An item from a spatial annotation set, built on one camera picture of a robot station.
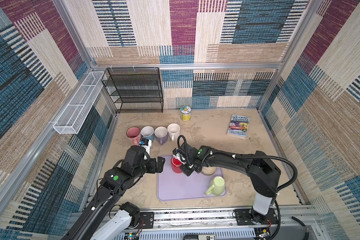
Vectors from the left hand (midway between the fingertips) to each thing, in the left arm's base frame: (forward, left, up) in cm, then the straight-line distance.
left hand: (157, 157), depth 72 cm
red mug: (+1, -9, -12) cm, 15 cm away
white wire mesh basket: (+13, +40, +12) cm, 44 cm away
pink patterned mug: (+23, +18, -12) cm, 32 cm away
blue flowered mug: (+26, +10, -14) cm, 31 cm away
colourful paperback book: (+33, -53, -18) cm, 65 cm away
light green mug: (-12, -29, -11) cm, 33 cm away
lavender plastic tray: (-7, -7, -21) cm, 23 cm away
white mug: (+26, -7, -14) cm, 31 cm away
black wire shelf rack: (+55, +21, -2) cm, 59 cm away
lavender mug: (+26, +2, -16) cm, 31 cm away
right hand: (0, -15, -16) cm, 22 cm away
